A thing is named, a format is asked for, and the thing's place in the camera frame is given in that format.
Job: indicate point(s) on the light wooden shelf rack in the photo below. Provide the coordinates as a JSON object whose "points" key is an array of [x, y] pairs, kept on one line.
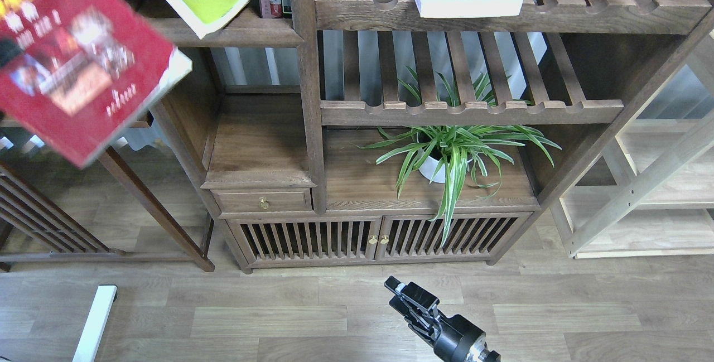
{"points": [[650, 192]]}

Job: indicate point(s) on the dark wooden bookshelf cabinet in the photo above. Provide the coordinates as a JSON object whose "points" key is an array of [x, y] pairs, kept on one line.
{"points": [[282, 108]]}

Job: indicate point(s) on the red cover book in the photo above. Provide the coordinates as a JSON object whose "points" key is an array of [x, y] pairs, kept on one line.
{"points": [[90, 69]]}

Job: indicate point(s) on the white metal post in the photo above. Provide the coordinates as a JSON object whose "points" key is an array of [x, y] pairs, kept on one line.
{"points": [[93, 331]]}

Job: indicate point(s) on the white plant pot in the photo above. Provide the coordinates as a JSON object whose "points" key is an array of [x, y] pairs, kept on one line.
{"points": [[429, 168]]}

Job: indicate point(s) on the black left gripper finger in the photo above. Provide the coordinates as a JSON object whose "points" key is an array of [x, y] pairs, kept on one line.
{"points": [[9, 51]]}

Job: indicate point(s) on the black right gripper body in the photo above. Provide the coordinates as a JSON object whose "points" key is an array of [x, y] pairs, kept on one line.
{"points": [[452, 339]]}

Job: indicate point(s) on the dark wooden side table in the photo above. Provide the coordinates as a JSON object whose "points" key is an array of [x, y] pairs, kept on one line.
{"points": [[128, 206]]}

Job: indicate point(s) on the green spider plant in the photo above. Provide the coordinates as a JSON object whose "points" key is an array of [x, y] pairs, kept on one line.
{"points": [[458, 151]]}

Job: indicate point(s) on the brass drawer knob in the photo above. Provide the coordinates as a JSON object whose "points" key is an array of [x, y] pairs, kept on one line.
{"points": [[263, 203]]}

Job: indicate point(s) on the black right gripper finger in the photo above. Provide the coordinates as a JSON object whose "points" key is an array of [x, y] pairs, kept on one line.
{"points": [[402, 307], [395, 286]]}

